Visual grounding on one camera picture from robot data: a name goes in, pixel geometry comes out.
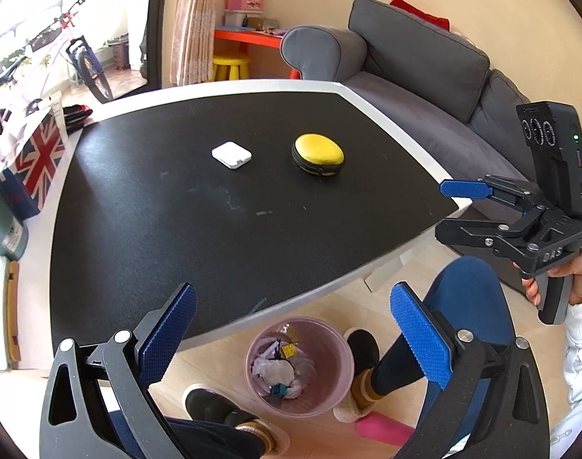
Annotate green container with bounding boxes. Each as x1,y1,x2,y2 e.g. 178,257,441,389
0,177,29,259

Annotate grey storage box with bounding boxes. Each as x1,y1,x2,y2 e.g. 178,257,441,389
224,10,263,28

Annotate dark door frame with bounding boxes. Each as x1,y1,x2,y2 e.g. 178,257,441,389
145,0,172,91

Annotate yellow stool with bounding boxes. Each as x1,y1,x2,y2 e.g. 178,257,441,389
211,54,252,83

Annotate wooden board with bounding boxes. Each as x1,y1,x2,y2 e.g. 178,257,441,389
7,260,21,364

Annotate red low table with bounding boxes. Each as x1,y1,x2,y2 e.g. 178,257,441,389
213,28,301,80

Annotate grey sofa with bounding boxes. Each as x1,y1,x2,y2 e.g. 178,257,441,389
280,0,582,297

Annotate person's right forearm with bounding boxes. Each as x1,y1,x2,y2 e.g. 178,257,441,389
549,291,582,457

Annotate person's left leg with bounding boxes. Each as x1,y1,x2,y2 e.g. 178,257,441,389
109,411,268,459

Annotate pink plastic trash bin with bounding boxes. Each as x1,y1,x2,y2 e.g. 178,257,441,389
244,316,355,417

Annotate union jack bag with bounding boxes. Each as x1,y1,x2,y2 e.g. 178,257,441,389
0,107,67,221

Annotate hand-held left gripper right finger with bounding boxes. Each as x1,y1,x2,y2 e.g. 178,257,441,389
389,282,545,459

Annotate red and black pouch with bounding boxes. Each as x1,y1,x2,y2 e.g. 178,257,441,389
62,104,93,130

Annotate red cushion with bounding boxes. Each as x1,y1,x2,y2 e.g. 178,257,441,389
390,0,450,32

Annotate person's right leg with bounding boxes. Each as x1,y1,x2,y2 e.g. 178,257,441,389
370,256,516,400

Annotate small white box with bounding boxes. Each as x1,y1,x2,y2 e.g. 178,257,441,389
211,141,254,171

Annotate yellow zipper case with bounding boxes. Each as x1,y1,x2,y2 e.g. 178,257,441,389
291,133,345,177

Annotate black table mat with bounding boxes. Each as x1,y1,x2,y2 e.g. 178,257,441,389
49,91,459,342

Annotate pink slipper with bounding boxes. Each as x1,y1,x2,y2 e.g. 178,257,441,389
355,411,411,445

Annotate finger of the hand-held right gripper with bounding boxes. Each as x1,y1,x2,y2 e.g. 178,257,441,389
439,174,547,218
434,217,528,255

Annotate person's leg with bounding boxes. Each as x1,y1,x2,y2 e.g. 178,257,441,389
109,411,268,459
370,256,516,400

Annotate pink patterned curtain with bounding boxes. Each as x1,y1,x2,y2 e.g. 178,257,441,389
169,0,218,87

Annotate white bicycle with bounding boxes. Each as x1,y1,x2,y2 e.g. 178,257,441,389
0,0,115,103

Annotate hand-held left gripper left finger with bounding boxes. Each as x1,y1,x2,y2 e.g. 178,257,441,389
39,282,198,459

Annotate large white tissue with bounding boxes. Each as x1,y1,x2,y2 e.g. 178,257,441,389
251,356,296,386

